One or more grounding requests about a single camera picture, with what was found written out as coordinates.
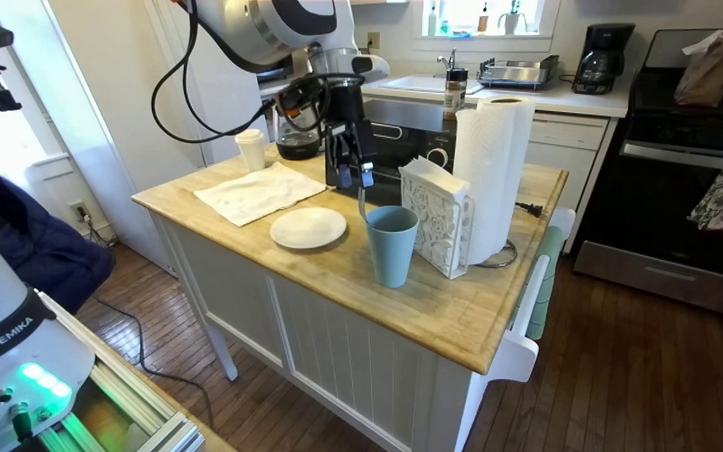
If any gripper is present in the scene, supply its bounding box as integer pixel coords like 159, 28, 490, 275
325, 78, 378, 191

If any toaster oven door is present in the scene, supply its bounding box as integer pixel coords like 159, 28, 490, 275
367, 119, 429, 206

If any glass coffee carafe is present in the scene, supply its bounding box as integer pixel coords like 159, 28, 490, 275
273, 100, 324, 161

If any black toaster oven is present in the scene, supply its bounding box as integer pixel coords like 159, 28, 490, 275
326, 99, 460, 207

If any white round plate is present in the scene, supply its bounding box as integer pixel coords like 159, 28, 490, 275
270, 207, 348, 250

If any stack of white napkins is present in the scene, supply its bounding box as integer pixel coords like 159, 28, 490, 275
399, 156, 471, 195

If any blue plastic cup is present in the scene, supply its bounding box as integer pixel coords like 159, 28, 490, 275
365, 205, 420, 289

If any white ornate napkin holder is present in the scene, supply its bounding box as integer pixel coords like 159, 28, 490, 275
398, 166, 476, 280

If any white cloth napkin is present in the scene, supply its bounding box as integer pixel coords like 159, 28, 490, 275
194, 161, 328, 227

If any white paper cup with lid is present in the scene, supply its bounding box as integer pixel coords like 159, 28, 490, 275
235, 129, 267, 173

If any white kitchen sink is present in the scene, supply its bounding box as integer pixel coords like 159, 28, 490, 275
378, 74, 485, 95

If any spice bottle with black lid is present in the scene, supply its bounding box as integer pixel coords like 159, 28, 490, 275
442, 68, 469, 121

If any paper towel roll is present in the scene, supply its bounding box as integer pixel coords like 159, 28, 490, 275
453, 95, 536, 266

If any metal dish rack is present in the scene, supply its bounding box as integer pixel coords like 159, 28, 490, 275
477, 55, 560, 90

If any window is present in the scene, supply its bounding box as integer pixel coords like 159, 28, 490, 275
413, 0, 562, 52

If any white cabinet door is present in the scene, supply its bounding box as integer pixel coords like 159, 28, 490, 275
523, 143, 598, 212

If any green hanging towel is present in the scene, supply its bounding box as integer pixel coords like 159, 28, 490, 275
511, 226, 566, 342

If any white cabinet drawer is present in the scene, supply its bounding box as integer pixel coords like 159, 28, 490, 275
527, 117, 610, 152

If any white vase with plant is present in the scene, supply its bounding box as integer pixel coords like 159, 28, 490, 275
498, 0, 527, 36

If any black coffee maker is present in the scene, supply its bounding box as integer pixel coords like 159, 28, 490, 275
571, 23, 636, 96

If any stove oven door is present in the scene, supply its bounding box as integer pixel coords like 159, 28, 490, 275
578, 139, 723, 286

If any black and steel stove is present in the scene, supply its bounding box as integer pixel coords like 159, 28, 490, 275
574, 28, 723, 325

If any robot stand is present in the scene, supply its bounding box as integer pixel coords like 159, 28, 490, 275
35, 289, 237, 452

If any stove bottom drawer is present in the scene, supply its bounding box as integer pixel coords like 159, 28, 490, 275
574, 241, 723, 325

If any dark blue jacket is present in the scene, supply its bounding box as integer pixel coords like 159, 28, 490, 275
0, 153, 115, 315

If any brown paper bag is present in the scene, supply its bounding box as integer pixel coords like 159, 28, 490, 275
673, 24, 723, 107

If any black wire towel holder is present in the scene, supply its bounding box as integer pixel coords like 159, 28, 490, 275
474, 239, 519, 269

